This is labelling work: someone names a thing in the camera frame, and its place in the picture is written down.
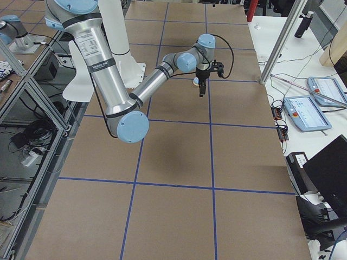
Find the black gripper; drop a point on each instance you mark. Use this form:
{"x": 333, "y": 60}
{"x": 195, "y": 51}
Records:
{"x": 201, "y": 75}

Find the blue call bell wooden base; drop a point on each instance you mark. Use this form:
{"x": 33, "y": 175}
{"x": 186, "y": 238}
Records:
{"x": 196, "y": 81}

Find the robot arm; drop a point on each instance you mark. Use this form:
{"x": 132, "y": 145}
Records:
{"x": 99, "y": 32}
{"x": 17, "y": 38}

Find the small electronics board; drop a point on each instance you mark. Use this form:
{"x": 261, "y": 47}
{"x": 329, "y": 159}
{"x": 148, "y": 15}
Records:
{"x": 277, "y": 113}

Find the near teach pendant tablet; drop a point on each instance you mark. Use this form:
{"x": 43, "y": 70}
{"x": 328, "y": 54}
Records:
{"x": 306, "y": 114}

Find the teach pendant tablet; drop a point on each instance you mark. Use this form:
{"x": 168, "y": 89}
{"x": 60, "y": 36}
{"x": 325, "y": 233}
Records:
{"x": 306, "y": 114}
{"x": 327, "y": 86}

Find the white chair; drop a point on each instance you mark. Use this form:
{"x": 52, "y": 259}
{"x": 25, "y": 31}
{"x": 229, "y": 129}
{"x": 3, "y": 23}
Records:
{"x": 80, "y": 89}

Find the far teach pendant tablet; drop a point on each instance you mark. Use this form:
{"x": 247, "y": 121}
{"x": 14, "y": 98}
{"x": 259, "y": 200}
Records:
{"x": 327, "y": 86}

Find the wooden board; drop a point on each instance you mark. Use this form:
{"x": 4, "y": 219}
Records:
{"x": 335, "y": 50}

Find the black box white label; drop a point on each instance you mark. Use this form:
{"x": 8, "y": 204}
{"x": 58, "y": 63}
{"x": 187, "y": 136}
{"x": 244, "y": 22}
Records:
{"x": 300, "y": 180}

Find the black laptop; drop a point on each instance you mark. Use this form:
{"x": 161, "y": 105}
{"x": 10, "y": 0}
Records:
{"x": 327, "y": 171}

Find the white power strip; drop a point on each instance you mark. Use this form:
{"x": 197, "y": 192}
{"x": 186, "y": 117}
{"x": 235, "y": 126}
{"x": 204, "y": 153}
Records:
{"x": 32, "y": 156}

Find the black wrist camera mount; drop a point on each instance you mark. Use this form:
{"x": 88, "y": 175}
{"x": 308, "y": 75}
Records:
{"x": 217, "y": 67}

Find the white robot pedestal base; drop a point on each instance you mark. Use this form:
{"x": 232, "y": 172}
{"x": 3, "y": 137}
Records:
{"x": 131, "y": 72}

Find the red cylinder post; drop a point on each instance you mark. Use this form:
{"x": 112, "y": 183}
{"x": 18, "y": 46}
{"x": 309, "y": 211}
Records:
{"x": 252, "y": 8}

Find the aluminium profile post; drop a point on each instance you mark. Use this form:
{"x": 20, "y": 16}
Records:
{"x": 281, "y": 40}

